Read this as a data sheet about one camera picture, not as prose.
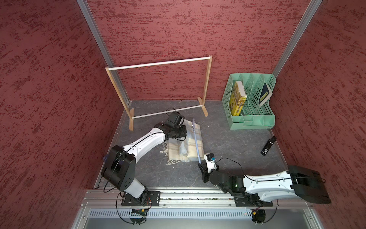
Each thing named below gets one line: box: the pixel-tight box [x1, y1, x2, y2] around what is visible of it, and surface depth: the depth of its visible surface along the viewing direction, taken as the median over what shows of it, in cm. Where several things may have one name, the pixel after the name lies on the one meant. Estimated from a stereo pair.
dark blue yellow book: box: [258, 82, 274, 107], surface depth 108 cm
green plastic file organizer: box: [222, 73, 277, 130], surface depth 106 cm
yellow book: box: [229, 80, 247, 116], surface depth 96 cm
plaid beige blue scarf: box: [159, 119, 205, 166], surface depth 89 cm
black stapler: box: [260, 135, 278, 157], surface depth 93 cm
